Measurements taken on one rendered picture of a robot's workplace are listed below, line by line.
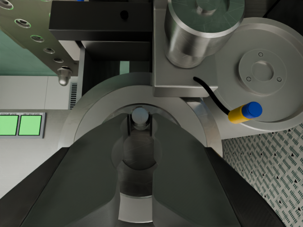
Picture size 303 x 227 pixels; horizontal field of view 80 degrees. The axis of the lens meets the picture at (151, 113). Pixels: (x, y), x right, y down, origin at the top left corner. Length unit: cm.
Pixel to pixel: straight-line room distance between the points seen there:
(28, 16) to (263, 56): 36
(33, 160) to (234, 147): 48
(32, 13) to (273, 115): 37
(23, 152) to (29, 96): 291
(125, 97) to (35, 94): 328
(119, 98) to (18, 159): 46
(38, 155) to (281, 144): 52
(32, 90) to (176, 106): 336
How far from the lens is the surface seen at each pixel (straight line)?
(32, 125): 57
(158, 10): 17
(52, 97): 330
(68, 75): 56
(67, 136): 18
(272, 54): 23
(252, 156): 34
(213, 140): 18
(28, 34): 45
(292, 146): 27
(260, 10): 60
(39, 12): 39
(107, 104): 17
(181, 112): 16
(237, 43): 22
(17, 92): 359
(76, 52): 22
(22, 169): 58
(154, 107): 15
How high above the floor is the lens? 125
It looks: 12 degrees down
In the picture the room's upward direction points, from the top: 180 degrees clockwise
